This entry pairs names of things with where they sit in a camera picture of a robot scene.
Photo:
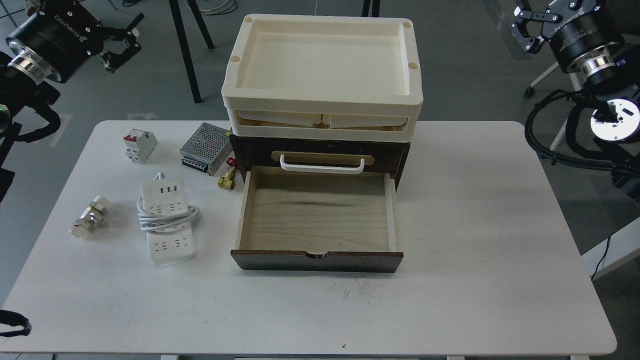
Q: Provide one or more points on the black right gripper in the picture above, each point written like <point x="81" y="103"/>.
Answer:
<point x="582" y="32"/>

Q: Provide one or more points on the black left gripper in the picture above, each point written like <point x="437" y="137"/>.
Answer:
<point x="65" y="34"/>

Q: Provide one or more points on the white power strip with cable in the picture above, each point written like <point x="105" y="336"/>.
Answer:
<point x="166" y="216"/>

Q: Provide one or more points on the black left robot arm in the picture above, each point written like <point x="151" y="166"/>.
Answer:
<point x="27" y="96"/>

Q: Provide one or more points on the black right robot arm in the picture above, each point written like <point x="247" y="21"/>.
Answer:
<point x="605" y="116"/>

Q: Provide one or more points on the white circuit breaker red switches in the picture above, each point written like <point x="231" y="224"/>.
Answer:
<point x="139" y="145"/>

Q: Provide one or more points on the metal mesh power supply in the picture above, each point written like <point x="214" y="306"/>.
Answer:
<point x="207" y="149"/>

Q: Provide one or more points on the metal pipe fitting white caps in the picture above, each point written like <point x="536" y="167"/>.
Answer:
<point x="92" y="217"/>

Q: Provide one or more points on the cream plastic stacked tray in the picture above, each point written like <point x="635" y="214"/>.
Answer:
<point x="332" y="78"/>

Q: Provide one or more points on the open wooden drawer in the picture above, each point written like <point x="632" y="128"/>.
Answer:
<point x="296" y="221"/>

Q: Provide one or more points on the brass valve red handle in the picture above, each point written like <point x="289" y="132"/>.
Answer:
<point x="227" y="182"/>

